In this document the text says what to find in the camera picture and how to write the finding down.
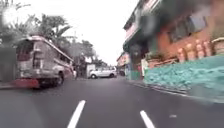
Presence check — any red brick building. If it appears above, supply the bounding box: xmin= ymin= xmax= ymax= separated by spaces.
xmin=122 ymin=0 xmax=224 ymax=81

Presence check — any group of trees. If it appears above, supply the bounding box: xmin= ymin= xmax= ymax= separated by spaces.
xmin=0 ymin=0 xmax=108 ymax=78

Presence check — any white car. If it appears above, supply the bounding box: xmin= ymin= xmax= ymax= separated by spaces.
xmin=88 ymin=67 xmax=118 ymax=80

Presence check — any distant orange building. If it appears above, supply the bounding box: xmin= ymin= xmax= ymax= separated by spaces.
xmin=116 ymin=51 xmax=132 ymax=77

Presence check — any grey roadside kerb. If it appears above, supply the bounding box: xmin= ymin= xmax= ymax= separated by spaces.
xmin=127 ymin=79 xmax=224 ymax=105

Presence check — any silver and red bus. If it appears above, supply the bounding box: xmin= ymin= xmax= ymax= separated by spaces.
xmin=12 ymin=35 xmax=76 ymax=90

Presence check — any turquoise stone wall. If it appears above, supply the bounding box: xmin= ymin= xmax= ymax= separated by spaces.
xmin=143 ymin=54 xmax=224 ymax=100

